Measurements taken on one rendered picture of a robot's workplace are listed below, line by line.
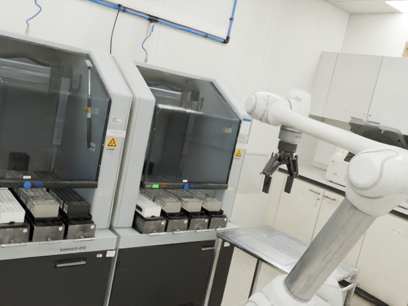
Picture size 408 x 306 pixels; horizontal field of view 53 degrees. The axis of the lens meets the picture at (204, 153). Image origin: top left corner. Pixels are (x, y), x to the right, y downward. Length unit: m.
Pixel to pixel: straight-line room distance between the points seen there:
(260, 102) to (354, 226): 0.55
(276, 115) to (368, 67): 3.03
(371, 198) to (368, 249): 2.88
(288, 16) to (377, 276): 2.57
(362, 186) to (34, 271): 1.47
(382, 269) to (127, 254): 2.45
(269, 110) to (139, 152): 0.88
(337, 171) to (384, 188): 3.04
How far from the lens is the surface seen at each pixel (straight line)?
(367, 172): 1.10
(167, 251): 2.35
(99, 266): 2.17
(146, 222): 2.18
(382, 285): 4.00
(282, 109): 1.48
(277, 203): 4.58
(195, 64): 3.61
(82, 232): 2.04
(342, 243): 1.25
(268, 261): 2.00
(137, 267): 2.28
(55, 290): 2.14
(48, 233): 1.98
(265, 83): 4.20
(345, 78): 4.56
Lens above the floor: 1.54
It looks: 9 degrees down
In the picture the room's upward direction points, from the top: 12 degrees clockwise
